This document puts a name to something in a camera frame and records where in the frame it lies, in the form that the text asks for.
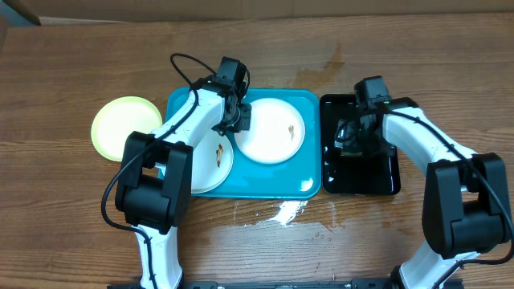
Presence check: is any teal plastic tray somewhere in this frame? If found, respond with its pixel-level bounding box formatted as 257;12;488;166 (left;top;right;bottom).
166;88;321;199

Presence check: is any white plate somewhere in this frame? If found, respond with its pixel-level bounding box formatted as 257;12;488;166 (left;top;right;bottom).
235;98;305;165
191;131;234;194

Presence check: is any yellow-green plate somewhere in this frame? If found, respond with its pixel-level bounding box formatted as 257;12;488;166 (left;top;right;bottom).
91;96;163;162

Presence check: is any green yellow sponge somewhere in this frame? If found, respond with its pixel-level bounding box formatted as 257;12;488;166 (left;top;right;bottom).
341;148;362;157

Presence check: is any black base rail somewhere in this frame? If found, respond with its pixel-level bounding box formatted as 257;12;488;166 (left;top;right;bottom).
107;276;465;289

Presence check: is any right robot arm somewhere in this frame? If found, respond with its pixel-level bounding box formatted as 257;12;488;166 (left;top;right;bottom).
334;98;513;288

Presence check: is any white plate top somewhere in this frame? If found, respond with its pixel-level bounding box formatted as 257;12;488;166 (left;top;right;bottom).
235;98;305;165

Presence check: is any black plastic tray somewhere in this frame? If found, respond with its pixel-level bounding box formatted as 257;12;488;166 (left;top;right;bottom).
320;94;401;196

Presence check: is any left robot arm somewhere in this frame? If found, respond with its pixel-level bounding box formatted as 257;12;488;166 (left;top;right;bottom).
108;75;251;288

